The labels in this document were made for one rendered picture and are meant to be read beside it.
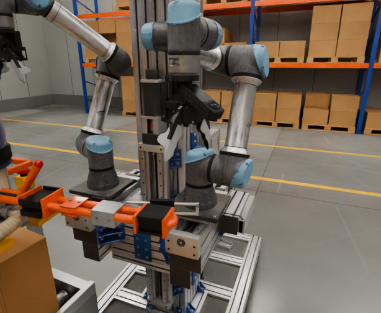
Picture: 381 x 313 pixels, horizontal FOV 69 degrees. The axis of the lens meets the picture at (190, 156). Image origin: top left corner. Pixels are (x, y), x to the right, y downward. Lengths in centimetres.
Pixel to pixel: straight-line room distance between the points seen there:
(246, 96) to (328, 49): 661
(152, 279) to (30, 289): 62
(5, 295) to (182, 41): 105
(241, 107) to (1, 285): 105
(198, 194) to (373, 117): 696
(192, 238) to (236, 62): 66
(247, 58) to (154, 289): 126
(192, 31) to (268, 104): 709
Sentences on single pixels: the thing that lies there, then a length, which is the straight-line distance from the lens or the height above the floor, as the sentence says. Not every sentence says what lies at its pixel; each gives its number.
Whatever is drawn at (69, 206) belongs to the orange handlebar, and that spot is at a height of 123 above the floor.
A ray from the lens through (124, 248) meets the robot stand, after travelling 144.
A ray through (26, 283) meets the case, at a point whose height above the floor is 81.
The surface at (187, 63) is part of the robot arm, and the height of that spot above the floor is 160.
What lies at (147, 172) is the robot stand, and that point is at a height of 111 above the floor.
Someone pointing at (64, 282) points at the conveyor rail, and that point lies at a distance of 160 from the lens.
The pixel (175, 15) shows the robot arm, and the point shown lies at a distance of 67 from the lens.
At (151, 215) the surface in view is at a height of 124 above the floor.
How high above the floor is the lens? 159
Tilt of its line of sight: 18 degrees down
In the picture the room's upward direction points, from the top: straight up
